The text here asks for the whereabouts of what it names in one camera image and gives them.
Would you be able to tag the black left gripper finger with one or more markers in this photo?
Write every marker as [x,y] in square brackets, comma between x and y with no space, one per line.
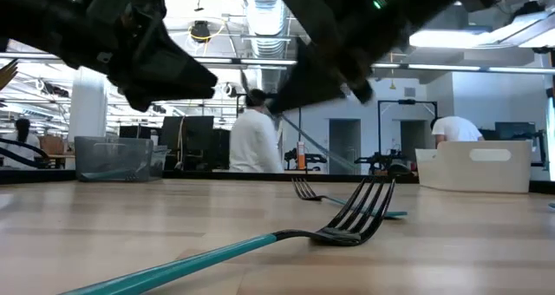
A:
[165,96]
[182,69]

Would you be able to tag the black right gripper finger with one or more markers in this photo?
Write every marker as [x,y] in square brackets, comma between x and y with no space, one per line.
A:
[312,82]
[361,89]

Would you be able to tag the gold fork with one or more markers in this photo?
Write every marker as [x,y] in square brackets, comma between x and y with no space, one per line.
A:
[6,76]

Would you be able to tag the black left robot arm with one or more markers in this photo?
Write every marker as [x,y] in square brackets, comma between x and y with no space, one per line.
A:
[30,17]

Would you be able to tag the black ceiling device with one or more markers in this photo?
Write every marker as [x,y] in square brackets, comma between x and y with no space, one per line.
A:
[200,31]

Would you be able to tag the grey door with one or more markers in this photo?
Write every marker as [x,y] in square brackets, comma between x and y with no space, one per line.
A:
[412,139]
[344,134]

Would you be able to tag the orange bottle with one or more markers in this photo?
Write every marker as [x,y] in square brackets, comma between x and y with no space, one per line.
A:
[301,156]

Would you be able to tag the white pillar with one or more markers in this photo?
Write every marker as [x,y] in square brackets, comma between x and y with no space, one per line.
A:
[86,113]

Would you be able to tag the grey translucent plastic bin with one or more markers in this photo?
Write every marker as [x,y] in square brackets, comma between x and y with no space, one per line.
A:
[108,156]

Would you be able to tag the person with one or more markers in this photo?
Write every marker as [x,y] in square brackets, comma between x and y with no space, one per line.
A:
[253,143]
[19,126]
[455,130]

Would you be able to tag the cardboard box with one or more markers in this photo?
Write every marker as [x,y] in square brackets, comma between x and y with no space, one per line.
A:
[52,145]

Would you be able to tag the white plastic bin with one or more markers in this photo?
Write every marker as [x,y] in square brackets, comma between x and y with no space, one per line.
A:
[455,173]

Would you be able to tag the black desk monitor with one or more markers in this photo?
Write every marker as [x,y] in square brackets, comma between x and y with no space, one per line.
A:
[516,130]

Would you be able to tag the black frame stand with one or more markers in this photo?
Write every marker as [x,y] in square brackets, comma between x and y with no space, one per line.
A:
[407,101]

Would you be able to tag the silver ventilation duct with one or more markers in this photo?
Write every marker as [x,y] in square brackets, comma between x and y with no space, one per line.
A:
[265,13]

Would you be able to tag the black aluminium table frame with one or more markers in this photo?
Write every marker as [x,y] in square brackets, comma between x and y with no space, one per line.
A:
[195,176]

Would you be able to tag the black arched bracket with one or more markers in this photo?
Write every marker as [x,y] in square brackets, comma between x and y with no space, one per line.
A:
[399,169]

